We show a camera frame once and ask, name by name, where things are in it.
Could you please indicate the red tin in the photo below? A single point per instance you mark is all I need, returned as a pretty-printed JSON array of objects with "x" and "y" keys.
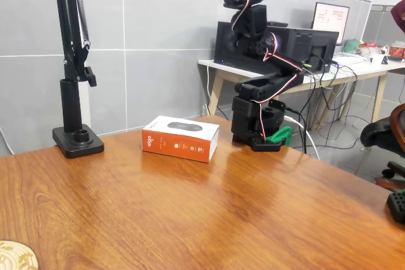
[{"x": 397, "y": 52}]

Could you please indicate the monitor with white screen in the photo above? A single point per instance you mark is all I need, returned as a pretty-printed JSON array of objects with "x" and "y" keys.
[{"x": 330, "y": 20}]

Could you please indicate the black perforated arm base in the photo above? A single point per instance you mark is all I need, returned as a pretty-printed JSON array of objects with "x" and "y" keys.
[{"x": 397, "y": 205}]

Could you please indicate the person in maroon clothing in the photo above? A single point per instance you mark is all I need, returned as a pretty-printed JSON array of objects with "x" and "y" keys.
[{"x": 399, "y": 10}]

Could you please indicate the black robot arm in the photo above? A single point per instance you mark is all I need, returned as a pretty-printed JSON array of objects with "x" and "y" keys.
[{"x": 243, "y": 115}]

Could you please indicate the green table clamp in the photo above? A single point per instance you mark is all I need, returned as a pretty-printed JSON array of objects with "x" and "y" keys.
[{"x": 281, "y": 134}]

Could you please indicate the white orange mouse box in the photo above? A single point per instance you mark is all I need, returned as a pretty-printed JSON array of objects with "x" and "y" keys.
[{"x": 177, "y": 146}]

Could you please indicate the black stand clamp base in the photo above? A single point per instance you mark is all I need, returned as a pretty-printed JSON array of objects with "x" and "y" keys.
[{"x": 71, "y": 108}]

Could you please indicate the round wooden coaster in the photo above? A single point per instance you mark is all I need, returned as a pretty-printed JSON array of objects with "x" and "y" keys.
[{"x": 16, "y": 257}]

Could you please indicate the black office chair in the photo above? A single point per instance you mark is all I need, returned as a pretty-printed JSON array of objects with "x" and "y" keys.
[{"x": 376, "y": 134}]

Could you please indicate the white desk wooden legs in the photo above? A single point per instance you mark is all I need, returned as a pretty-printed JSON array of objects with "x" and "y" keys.
[{"x": 221, "y": 68}]

